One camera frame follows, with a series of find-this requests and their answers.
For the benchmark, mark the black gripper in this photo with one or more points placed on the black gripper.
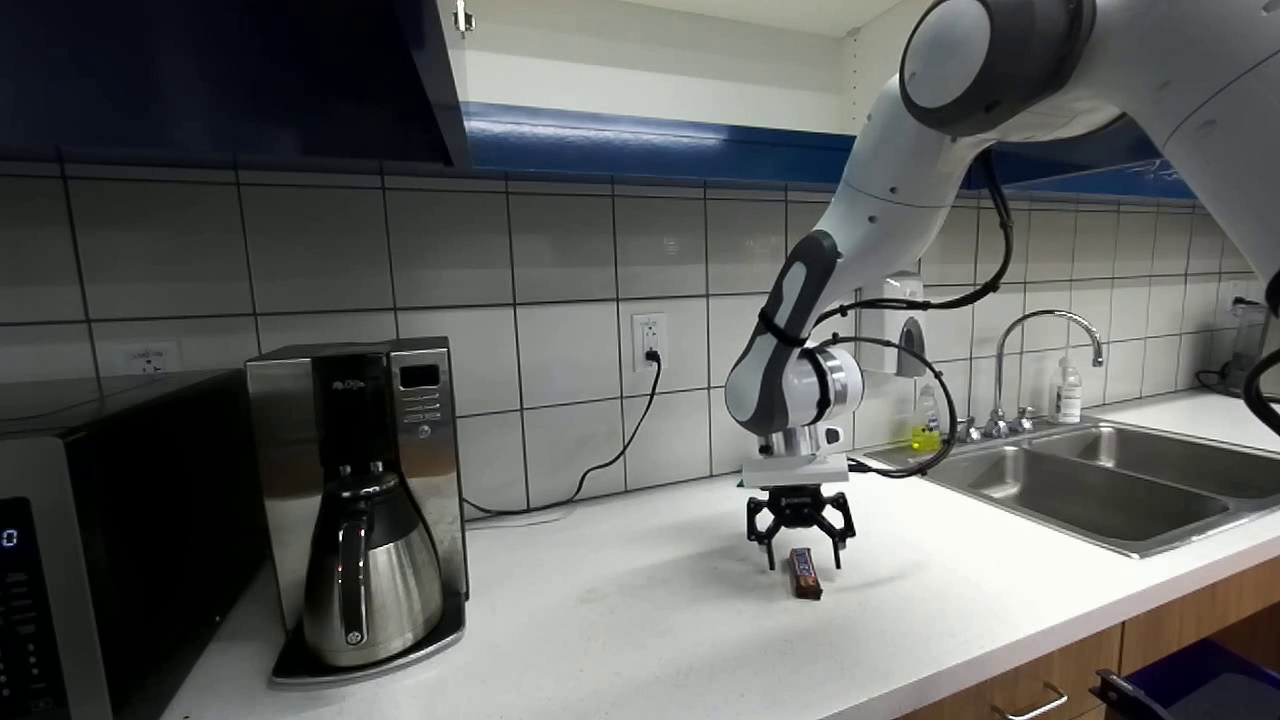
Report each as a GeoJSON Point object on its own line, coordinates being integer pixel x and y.
{"type": "Point", "coordinates": [798, 504]}

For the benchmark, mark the snickers bar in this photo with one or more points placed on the snickers bar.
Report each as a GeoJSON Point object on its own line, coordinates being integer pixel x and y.
{"type": "Point", "coordinates": [802, 575]}

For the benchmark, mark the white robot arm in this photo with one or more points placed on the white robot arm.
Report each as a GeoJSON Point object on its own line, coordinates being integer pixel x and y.
{"type": "Point", "coordinates": [1198, 78]}

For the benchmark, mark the blue upper cupboard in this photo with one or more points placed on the blue upper cupboard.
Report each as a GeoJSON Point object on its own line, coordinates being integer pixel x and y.
{"type": "Point", "coordinates": [328, 87]}

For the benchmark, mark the yellow dish soap bottle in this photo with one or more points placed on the yellow dish soap bottle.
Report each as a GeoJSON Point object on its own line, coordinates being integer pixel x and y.
{"type": "Point", "coordinates": [926, 424]}

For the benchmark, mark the chrome faucet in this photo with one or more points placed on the chrome faucet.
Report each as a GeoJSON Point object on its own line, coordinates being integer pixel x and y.
{"type": "Point", "coordinates": [1026, 389]}

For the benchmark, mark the white soap dispenser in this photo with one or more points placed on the white soap dispenser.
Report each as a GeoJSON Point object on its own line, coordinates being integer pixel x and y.
{"type": "Point", "coordinates": [893, 332]}

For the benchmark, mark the white soap bottle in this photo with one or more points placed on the white soap bottle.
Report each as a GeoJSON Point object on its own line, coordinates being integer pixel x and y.
{"type": "Point", "coordinates": [1069, 393]}

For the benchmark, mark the wooden lower cabinet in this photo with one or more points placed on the wooden lower cabinet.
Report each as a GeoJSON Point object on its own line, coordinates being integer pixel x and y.
{"type": "Point", "coordinates": [1057, 684]}

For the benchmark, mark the stainless steel double sink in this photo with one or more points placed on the stainless steel double sink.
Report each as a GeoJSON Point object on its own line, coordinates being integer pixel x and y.
{"type": "Point", "coordinates": [1126, 489]}

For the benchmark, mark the steel coffee carafe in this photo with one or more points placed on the steel coffee carafe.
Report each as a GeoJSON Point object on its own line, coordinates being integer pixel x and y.
{"type": "Point", "coordinates": [372, 577]}

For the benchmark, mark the blue bin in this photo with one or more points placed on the blue bin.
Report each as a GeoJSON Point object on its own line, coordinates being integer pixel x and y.
{"type": "Point", "coordinates": [1200, 682]}

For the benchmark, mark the black microwave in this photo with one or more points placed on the black microwave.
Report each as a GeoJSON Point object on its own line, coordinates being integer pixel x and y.
{"type": "Point", "coordinates": [130, 526]}

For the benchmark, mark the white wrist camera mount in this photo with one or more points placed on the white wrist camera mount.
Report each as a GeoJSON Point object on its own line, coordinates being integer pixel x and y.
{"type": "Point", "coordinates": [792, 471]}

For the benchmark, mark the white wall outlet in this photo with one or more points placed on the white wall outlet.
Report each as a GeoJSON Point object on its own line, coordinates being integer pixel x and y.
{"type": "Point", "coordinates": [650, 339]}
{"type": "Point", "coordinates": [155, 360]}

